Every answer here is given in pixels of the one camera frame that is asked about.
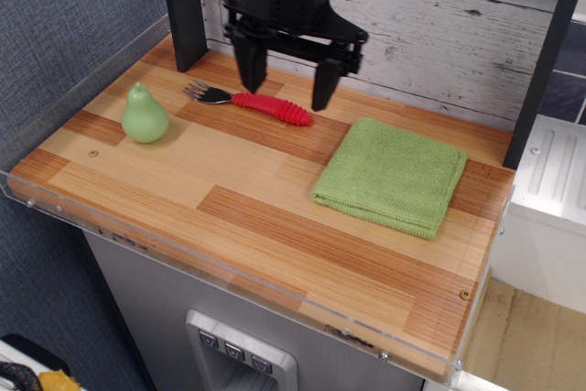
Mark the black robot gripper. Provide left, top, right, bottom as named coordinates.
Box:
left=223, top=0, right=368, bottom=112

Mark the green cloth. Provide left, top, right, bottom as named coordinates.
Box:
left=311, top=118, right=468, bottom=240

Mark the green plastic pear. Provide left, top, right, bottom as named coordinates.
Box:
left=121, top=82, right=169, bottom=144

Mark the grey toy fridge cabinet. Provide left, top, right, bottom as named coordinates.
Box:
left=85, top=234, right=424, bottom=390

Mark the silver dispenser button panel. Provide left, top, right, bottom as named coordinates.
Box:
left=185, top=310, right=298, bottom=390

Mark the white toy sink unit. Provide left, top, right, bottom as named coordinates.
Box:
left=489, top=116, right=585, bottom=312

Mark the yellow object bottom left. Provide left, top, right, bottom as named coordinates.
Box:
left=38, top=370, right=82, bottom=391

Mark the fork with red handle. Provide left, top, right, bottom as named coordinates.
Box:
left=183, top=79, right=313, bottom=126

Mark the left dark post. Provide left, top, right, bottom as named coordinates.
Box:
left=166, top=0, right=208, bottom=72

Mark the dark post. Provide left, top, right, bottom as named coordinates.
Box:
left=503, top=0, right=579, bottom=170
left=166, top=0, right=208, bottom=72

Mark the right dark post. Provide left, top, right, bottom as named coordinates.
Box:
left=503, top=0, right=579, bottom=170

